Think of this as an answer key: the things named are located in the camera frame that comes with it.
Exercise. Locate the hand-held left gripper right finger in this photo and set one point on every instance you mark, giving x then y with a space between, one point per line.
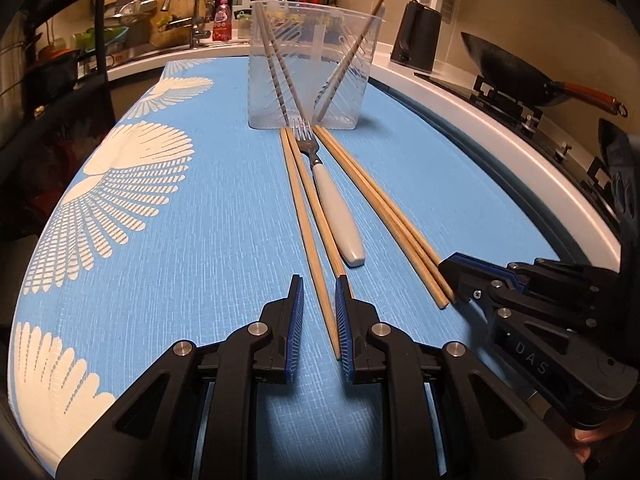
345 330

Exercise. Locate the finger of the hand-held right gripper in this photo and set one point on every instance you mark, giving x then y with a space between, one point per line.
565 280
465 280

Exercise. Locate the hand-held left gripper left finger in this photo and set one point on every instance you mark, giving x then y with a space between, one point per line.
295 325

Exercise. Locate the clear plastic utensil holder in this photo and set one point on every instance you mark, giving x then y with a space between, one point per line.
300 60

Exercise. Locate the person's right hand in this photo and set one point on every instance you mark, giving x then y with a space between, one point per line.
586 447

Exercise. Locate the blue tablecloth with white print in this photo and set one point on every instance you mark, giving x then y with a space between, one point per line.
175 260

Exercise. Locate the black gas stove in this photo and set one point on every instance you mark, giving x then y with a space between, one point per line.
550 130

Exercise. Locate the black electric kettle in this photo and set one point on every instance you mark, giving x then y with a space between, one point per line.
417 35

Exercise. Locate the red dish soap bottle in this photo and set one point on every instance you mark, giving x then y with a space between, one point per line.
222 22

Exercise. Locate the metal sink faucet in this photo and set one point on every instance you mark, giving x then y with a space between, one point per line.
195 30

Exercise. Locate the yellow cutting board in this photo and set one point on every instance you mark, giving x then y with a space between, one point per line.
167 27

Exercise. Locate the black pot with orange lid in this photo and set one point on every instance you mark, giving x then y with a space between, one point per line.
57 75

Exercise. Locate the green bowl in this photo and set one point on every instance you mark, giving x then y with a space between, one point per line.
100 39

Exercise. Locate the black shelf rack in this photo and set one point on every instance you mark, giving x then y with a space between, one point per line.
101 35

